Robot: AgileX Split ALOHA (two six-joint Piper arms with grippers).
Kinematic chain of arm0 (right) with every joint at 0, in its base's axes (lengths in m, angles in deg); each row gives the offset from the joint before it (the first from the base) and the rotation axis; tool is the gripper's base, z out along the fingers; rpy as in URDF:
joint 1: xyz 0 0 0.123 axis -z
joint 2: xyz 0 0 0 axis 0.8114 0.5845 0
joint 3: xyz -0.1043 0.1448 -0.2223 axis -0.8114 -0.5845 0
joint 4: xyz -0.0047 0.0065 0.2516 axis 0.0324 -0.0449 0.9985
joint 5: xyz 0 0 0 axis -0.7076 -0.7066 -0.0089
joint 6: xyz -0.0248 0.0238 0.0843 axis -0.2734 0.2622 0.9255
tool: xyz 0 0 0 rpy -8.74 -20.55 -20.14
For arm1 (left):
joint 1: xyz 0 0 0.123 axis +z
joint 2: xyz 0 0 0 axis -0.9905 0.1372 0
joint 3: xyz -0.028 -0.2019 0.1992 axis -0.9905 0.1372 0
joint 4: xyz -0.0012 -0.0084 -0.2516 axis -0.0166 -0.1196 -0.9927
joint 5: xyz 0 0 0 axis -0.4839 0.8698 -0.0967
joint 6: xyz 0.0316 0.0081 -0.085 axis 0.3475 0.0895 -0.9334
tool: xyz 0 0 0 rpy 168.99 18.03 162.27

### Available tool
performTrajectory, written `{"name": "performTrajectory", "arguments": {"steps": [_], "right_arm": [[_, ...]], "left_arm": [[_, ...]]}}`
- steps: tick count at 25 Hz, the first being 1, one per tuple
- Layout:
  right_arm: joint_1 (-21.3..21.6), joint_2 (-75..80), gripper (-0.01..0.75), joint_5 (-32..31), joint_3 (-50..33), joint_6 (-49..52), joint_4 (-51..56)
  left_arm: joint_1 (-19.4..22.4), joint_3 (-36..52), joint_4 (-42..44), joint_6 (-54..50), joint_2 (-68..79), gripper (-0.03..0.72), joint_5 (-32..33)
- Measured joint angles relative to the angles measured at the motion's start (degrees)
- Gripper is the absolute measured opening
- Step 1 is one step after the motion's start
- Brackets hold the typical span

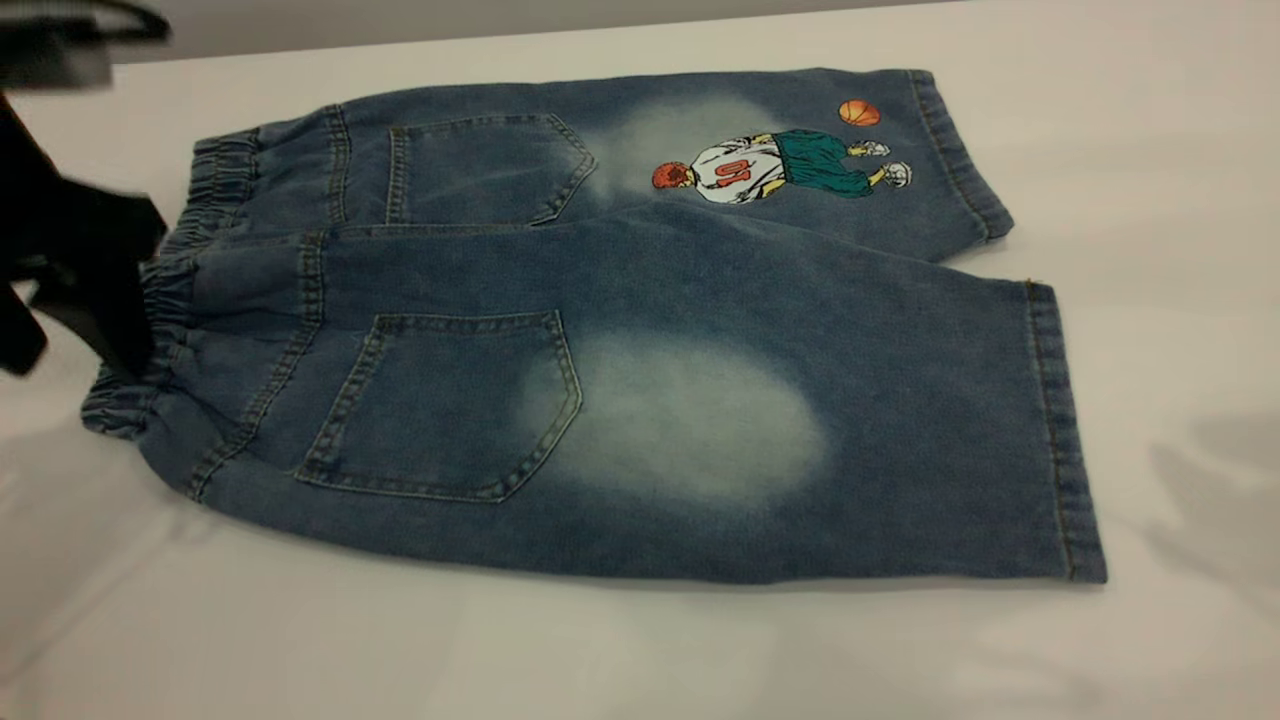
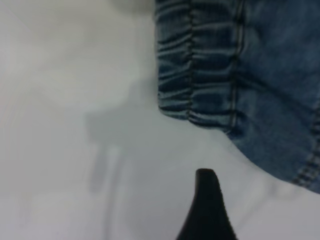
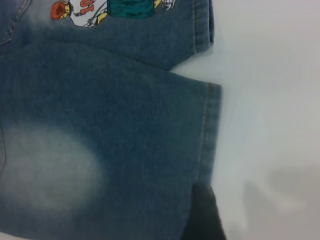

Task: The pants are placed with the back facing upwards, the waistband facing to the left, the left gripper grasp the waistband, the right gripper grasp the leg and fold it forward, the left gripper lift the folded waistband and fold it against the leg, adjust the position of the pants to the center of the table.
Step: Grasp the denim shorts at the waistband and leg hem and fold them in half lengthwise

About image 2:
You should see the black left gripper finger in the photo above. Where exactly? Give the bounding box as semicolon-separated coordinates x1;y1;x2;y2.
174;168;241;240

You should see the blue denim jeans basketball print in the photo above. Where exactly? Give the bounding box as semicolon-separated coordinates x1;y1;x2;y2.
153;0;320;195

